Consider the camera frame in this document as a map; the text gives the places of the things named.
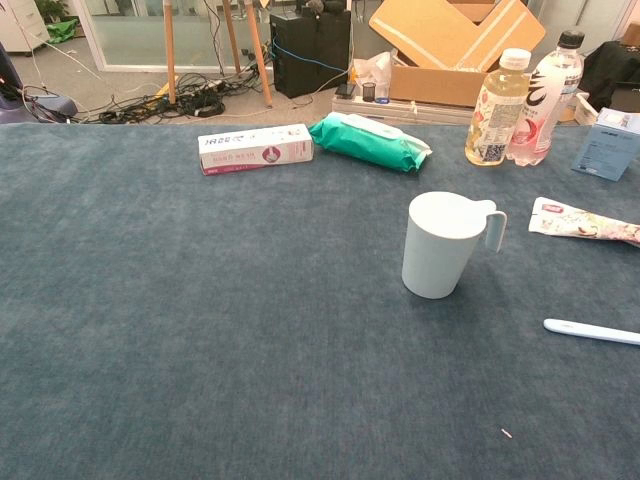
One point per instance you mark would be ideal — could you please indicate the white pink toothpaste carton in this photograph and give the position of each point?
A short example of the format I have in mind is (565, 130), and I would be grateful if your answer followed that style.
(250, 150)

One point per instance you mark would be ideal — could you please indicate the blue felt table mat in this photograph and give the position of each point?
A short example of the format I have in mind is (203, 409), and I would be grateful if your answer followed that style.
(200, 300)

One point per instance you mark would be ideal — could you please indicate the dark blue machine base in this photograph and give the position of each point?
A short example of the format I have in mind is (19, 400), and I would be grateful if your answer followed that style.
(30, 107)

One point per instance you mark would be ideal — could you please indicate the aluminium rail stack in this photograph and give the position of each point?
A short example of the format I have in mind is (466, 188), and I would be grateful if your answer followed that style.
(400, 112)

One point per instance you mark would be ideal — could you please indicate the black computer tower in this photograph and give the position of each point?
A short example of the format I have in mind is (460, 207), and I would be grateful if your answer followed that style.
(310, 55)

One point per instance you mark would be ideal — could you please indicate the light blue toothbrush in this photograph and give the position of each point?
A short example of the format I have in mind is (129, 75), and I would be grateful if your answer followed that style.
(590, 331)

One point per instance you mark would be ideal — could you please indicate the white plastic bag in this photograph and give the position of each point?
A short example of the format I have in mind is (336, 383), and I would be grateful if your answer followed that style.
(372, 70)

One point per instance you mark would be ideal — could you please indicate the blue cardboard box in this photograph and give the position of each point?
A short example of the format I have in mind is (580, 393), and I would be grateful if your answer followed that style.
(605, 150)

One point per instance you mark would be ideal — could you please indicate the yellow drink bottle white cap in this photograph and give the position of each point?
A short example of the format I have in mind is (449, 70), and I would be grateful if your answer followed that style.
(495, 115)

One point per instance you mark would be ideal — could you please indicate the pink drink bottle black cap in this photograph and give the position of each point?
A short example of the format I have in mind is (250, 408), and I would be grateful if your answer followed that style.
(547, 100)

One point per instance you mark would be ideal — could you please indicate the wooden stand leg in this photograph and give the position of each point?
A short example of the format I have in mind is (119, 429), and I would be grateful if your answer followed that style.
(170, 50)
(258, 55)
(231, 35)

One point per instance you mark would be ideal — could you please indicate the large brown cardboard box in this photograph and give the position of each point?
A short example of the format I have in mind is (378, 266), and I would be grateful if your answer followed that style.
(440, 85)

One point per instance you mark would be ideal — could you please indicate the green wet wipes pack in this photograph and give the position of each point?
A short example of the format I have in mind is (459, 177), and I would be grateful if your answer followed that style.
(360, 141)

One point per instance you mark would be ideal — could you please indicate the floral toothpaste tube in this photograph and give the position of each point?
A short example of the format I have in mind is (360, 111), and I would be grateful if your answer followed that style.
(560, 222)

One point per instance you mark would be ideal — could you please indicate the black mesh pen cup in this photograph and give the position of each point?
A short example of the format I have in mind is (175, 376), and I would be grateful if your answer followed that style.
(369, 92)

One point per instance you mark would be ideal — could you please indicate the white cabinet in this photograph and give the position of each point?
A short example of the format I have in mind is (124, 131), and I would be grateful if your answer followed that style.
(22, 25)

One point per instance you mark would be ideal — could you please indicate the black cloth cover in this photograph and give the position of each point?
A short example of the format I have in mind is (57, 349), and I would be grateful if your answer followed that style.
(612, 70)

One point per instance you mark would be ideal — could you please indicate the green bag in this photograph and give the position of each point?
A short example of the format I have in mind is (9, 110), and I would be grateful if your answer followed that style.
(62, 31)

